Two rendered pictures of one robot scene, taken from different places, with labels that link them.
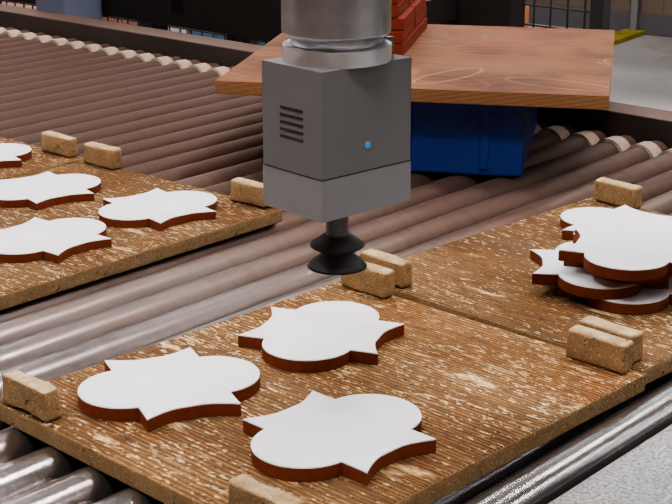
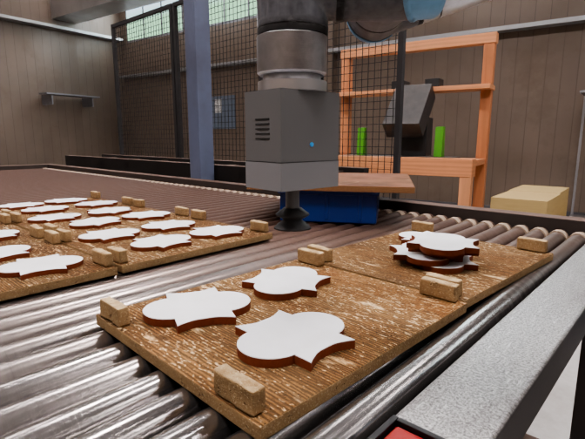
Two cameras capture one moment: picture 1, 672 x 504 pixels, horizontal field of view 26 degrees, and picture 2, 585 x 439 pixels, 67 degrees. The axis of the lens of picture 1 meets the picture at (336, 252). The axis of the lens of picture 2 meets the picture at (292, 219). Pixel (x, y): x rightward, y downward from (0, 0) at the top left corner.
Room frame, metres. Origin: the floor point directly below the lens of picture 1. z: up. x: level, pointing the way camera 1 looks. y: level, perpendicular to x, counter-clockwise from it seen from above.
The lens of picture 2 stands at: (0.49, -0.01, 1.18)
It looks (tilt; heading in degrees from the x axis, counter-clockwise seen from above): 10 degrees down; 1
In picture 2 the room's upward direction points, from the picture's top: straight up
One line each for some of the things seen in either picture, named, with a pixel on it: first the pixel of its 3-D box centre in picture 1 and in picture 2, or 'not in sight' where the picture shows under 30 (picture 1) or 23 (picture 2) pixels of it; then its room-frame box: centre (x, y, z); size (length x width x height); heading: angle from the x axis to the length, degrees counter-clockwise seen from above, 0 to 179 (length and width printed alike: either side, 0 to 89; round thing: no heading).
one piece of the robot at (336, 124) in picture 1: (329, 119); (287, 134); (1.00, 0.00, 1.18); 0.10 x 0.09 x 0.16; 42
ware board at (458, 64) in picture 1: (433, 59); (337, 180); (2.05, -0.14, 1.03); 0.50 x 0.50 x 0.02; 79
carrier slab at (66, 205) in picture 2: not in sight; (57, 205); (2.05, 0.86, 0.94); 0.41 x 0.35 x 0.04; 138
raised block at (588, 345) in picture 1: (599, 349); (439, 288); (1.15, -0.22, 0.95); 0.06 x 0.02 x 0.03; 46
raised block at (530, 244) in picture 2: not in sight; (532, 244); (1.44, -0.52, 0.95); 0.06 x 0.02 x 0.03; 44
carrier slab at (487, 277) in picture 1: (612, 275); (429, 258); (1.40, -0.28, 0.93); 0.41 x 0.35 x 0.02; 134
